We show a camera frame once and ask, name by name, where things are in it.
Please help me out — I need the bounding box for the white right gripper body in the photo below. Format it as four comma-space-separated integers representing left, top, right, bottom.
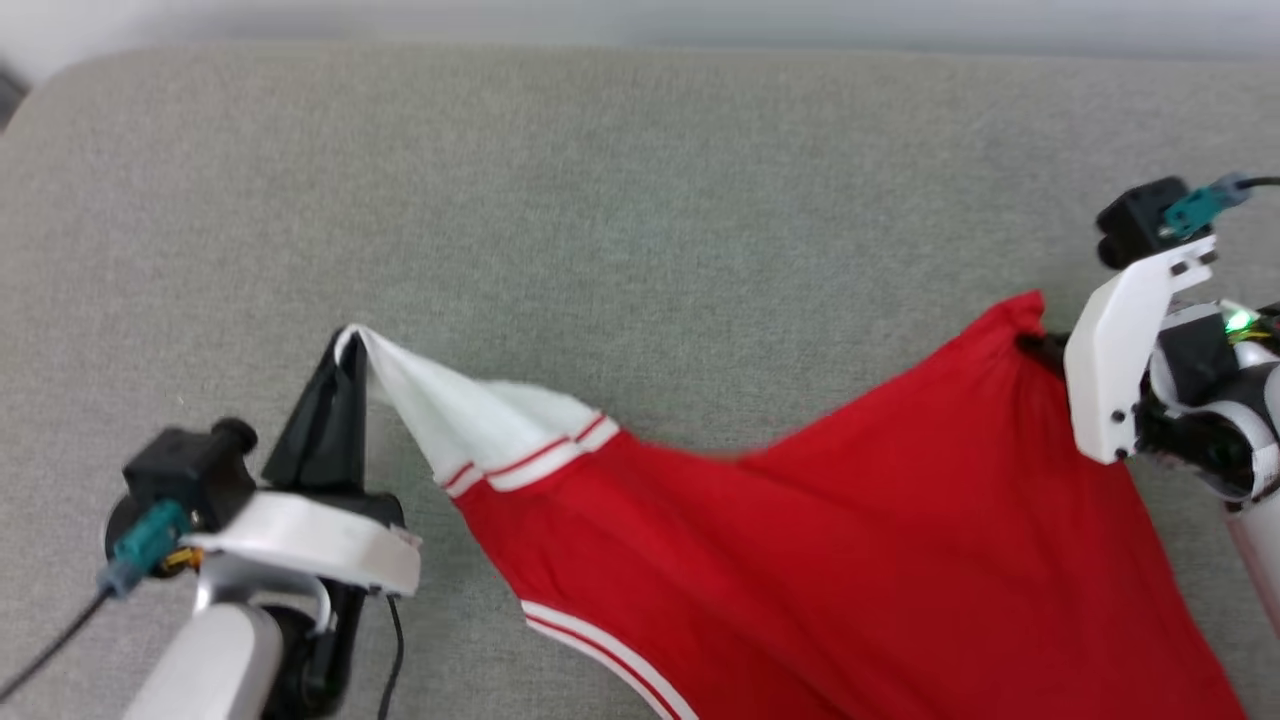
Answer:
1063, 235, 1226, 467

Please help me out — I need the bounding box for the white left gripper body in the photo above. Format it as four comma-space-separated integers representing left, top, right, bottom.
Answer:
185, 489, 423, 717

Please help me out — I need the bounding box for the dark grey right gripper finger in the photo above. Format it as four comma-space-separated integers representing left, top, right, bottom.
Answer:
1015, 332, 1071, 379

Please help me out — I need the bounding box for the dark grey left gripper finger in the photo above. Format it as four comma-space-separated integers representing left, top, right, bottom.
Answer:
262, 332, 347, 490
321, 340, 370, 492

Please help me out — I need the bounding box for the red garment with white trim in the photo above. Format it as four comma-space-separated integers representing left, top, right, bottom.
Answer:
335, 290, 1251, 720

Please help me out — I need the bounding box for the thin black cable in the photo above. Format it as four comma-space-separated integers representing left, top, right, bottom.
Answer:
376, 594, 405, 720

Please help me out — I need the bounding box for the black cable with teal connector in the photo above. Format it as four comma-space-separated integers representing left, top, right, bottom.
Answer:
0, 500, 191, 701
1160, 172, 1280, 239

